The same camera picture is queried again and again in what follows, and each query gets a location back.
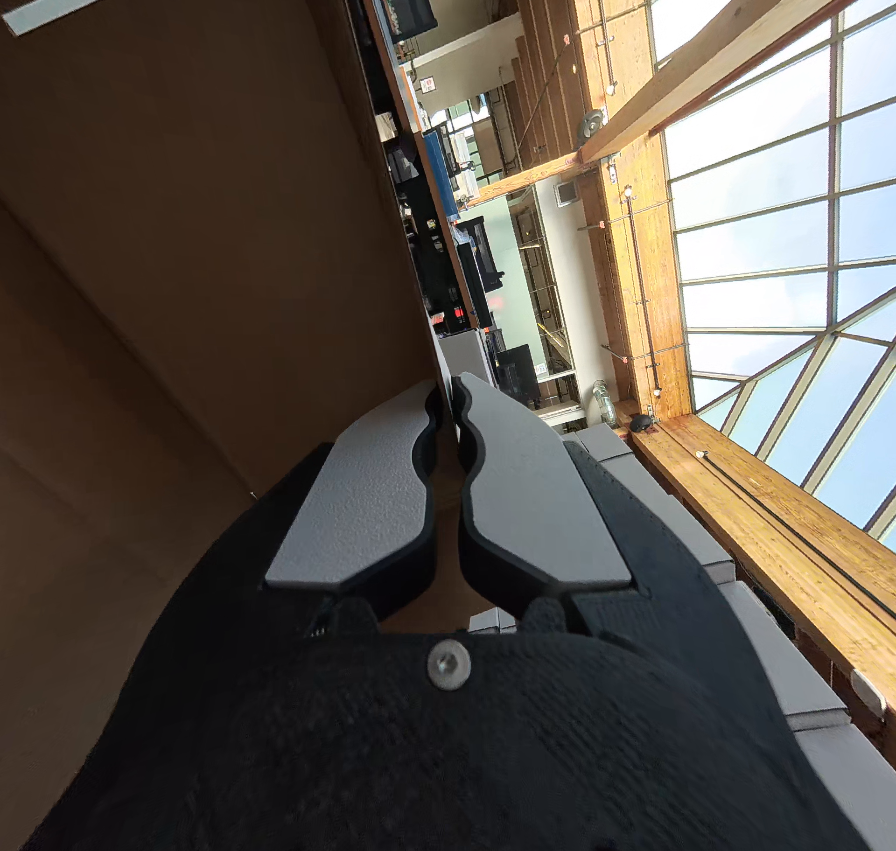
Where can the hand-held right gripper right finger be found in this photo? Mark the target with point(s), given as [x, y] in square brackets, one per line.
[539, 515]

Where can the black monitor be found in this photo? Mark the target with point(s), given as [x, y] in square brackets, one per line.
[518, 375]

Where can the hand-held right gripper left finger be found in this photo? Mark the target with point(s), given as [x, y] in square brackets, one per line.
[364, 508]

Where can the diagonal wooden beam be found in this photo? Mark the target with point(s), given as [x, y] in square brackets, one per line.
[700, 74]

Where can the blue flat box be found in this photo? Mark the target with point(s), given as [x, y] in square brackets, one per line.
[437, 165]

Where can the black flat device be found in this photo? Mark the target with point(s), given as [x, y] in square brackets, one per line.
[479, 263]

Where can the large skylight window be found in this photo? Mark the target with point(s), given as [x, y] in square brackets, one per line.
[756, 235]

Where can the white and brown cardboard box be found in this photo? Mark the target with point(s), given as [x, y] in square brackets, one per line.
[175, 249]

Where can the wooden window ledge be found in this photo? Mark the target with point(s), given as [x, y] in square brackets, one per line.
[728, 508]

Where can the stack of white boxes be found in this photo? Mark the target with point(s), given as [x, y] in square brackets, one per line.
[675, 515]

